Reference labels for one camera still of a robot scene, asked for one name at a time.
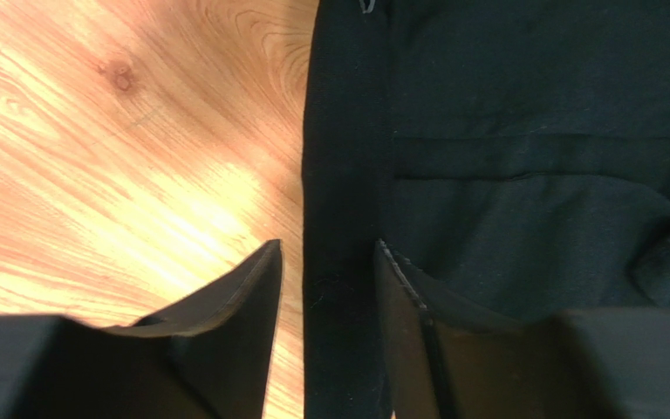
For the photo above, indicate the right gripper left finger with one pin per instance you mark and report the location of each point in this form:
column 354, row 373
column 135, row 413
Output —
column 205, row 356

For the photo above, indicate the black t-shirt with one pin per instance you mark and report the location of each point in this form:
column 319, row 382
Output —
column 517, row 152

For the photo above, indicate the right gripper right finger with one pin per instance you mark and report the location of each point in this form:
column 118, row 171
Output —
column 449, row 358

